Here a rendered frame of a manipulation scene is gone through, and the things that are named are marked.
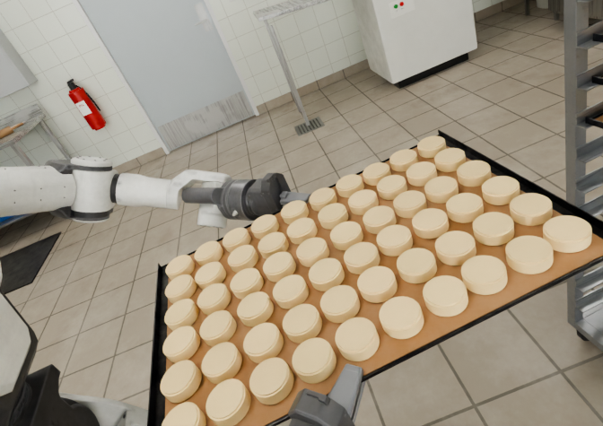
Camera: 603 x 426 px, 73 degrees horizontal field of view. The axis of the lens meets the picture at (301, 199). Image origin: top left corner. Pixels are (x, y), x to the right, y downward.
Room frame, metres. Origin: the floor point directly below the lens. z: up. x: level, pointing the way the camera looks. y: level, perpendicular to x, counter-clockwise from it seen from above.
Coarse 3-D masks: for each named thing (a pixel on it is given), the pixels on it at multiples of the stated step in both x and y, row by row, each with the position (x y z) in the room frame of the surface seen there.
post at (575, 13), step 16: (576, 16) 0.74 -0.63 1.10; (576, 32) 0.74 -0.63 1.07; (576, 48) 0.74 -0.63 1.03; (576, 64) 0.74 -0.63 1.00; (576, 96) 0.74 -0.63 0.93; (576, 112) 0.74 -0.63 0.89; (576, 128) 0.74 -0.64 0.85; (576, 144) 0.74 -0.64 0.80; (576, 160) 0.74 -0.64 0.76; (576, 176) 0.74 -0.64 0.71; (576, 192) 0.74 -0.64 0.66; (576, 288) 0.74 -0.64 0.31; (576, 320) 0.74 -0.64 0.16
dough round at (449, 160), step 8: (440, 152) 0.61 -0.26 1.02; (448, 152) 0.60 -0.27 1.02; (456, 152) 0.59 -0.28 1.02; (464, 152) 0.58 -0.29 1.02; (440, 160) 0.59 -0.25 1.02; (448, 160) 0.58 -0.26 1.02; (456, 160) 0.57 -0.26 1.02; (464, 160) 0.57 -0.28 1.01; (440, 168) 0.58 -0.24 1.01; (448, 168) 0.57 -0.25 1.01; (456, 168) 0.56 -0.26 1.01
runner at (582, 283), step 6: (594, 270) 0.74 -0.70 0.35; (600, 270) 0.74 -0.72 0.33; (582, 276) 0.74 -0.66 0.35; (588, 276) 0.74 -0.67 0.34; (594, 276) 0.74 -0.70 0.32; (600, 276) 0.74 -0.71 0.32; (576, 282) 0.74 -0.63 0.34; (582, 282) 0.74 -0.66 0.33; (588, 282) 0.74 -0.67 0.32; (594, 282) 0.73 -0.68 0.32; (600, 282) 0.72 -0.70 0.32; (582, 288) 0.73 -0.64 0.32; (588, 288) 0.72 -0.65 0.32
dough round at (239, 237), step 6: (240, 228) 0.64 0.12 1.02; (228, 234) 0.64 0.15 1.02; (234, 234) 0.63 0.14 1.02; (240, 234) 0.62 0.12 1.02; (246, 234) 0.62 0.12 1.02; (228, 240) 0.62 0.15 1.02; (234, 240) 0.61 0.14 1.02; (240, 240) 0.61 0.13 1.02; (246, 240) 0.61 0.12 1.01; (228, 246) 0.61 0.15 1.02; (234, 246) 0.60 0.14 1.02; (240, 246) 0.60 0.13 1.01
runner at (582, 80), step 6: (594, 66) 0.74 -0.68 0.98; (600, 66) 0.74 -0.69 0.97; (588, 72) 0.74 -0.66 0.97; (594, 72) 0.74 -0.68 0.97; (600, 72) 0.74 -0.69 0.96; (576, 78) 0.74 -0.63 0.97; (582, 78) 0.74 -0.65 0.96; (588, 78) 0.74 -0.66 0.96; (576, 84) 0.74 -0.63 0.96; (582, 84) 0.74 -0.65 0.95; (588, 84) 0.73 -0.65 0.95; (594, 84) 0.72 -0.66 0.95; (582, 90) 0.72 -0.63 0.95; (588, 90) 0.71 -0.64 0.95
